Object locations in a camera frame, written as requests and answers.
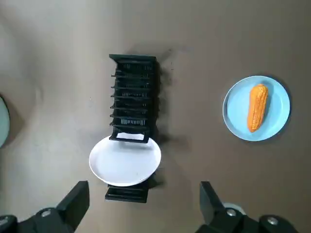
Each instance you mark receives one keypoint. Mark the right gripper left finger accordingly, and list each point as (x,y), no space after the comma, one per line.
(63,213)

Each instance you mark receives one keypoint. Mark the stainless steel pot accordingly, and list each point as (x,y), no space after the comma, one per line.
(3,121)

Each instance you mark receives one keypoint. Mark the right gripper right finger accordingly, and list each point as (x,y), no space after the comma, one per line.
(218,218)

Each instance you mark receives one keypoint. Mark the white plate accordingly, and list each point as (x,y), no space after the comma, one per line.
(124,162)

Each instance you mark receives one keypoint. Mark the light blue plate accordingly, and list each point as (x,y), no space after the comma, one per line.
(235,114)

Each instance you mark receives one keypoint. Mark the black dish rack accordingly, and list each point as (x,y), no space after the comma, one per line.
(133,102)

